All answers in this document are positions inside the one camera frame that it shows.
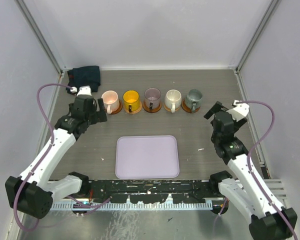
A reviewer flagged lavender plastic tray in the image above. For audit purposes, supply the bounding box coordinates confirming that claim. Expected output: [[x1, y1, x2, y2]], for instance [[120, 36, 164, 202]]
[[115, 135, 180, 180]]

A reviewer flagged white slotted cable duct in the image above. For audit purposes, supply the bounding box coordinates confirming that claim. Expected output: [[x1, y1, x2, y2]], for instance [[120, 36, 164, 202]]
[[51, 198, 213, 211]]

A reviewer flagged woven rattan coaster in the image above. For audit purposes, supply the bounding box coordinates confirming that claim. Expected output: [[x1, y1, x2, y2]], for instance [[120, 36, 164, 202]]
[[123, 101, 143, 115], [164, 102, 176, 113]]

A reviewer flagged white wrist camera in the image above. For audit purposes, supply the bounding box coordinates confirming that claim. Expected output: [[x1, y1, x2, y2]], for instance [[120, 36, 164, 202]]
[[70, 85, 92, 97], [226, 100, 250, 122]]

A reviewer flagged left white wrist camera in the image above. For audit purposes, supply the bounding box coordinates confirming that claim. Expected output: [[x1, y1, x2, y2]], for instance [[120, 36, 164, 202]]
[[70, 85, 92, 97]]

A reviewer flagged dark blue folded cloth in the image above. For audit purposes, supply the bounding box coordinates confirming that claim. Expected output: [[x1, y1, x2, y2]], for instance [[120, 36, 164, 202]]
[[67, 65, 101, 93]]

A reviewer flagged pink mug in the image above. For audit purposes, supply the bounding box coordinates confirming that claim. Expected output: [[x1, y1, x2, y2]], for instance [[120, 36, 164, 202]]
[[101, 90, 120, 114]]

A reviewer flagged cream speckled mug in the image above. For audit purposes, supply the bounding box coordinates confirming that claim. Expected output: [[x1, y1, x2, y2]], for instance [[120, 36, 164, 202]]
[[164, 89, 182, 112]]

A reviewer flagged yellow mug black handle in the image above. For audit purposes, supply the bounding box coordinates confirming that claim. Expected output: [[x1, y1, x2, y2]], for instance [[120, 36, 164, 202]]
[[122, 90, 141, 112]]

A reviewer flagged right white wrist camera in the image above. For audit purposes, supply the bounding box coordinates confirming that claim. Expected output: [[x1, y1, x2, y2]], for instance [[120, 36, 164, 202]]
[[226, 100, 250, 122]]

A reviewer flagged purple mug black handle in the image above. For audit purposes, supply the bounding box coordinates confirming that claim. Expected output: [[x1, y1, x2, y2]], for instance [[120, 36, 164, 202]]
[[144, 87, 161, 110]]

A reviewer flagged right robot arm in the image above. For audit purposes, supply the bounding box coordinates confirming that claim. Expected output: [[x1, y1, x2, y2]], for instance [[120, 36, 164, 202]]
[[204, 100, 298, 240]]

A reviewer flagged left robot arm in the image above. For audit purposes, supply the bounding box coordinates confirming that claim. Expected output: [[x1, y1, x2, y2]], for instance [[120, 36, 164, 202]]
[[5, 94, 107, 219]]

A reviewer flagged grey-green mug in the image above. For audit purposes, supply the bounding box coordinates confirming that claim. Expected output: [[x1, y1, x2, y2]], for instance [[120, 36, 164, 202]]
[[184, 89, 203, 113]]

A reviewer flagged wooden coaster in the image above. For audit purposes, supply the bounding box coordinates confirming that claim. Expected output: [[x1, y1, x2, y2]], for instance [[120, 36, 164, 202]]
[[181, 99, 200, 114], [142, 100, 162, 113], [104, 100, 123, 115]]

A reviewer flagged aluminium frame rail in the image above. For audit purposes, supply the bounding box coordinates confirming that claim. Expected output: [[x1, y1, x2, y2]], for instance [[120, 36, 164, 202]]
[[264, 179, 287, 200]]

